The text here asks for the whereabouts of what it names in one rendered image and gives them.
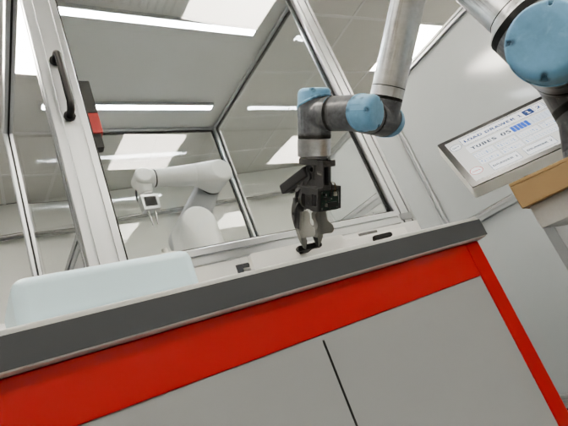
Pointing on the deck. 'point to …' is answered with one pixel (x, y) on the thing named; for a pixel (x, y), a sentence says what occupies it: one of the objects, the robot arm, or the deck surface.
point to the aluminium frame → (74, 137)
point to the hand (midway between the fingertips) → (309, 241)
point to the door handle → (64, 84)
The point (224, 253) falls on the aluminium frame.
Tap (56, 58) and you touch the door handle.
